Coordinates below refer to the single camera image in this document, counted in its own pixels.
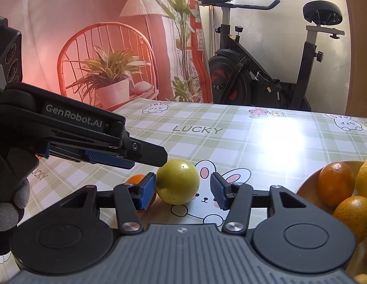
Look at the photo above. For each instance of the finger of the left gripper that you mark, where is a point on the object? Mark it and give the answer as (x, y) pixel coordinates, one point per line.
(82, 155)
(143, 152)

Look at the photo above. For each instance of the wooden plate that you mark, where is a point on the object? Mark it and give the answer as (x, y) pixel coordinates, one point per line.
(357, 267)

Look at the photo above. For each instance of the plaid bunny tablecloth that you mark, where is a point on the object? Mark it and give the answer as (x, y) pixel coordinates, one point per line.
(276, 145)

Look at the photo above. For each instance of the large yellow lemon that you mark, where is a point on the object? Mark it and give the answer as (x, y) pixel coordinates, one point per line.
(361, 180)

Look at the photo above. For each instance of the green round fruit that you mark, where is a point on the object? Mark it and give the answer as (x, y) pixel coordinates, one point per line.
(177, 182)

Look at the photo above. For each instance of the dark orange tangerine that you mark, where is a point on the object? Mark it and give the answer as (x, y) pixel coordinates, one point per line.
(335, 183)

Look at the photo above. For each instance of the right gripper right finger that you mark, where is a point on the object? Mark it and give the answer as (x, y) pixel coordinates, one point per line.
(240, 198)

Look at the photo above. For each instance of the black gloved hand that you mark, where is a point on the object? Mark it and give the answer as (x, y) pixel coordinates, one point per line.
(15, 166)

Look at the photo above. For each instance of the small orange tangerine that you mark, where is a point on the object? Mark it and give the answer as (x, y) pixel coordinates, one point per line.
(142, 189)

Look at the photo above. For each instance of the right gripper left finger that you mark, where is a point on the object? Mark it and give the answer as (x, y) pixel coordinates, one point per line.
(79, 212)

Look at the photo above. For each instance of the orange tangerine in plate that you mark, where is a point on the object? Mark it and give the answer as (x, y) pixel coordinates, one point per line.
(353, 213)

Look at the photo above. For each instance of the wooden board panel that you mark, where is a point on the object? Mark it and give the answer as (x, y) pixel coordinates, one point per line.
(357, 95)

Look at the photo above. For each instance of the black exercise bike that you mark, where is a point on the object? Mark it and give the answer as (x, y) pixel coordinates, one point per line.
(257, 65)

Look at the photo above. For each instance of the pink printed backdrop cloth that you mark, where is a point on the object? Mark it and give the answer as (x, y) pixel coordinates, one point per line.
(107, 52)

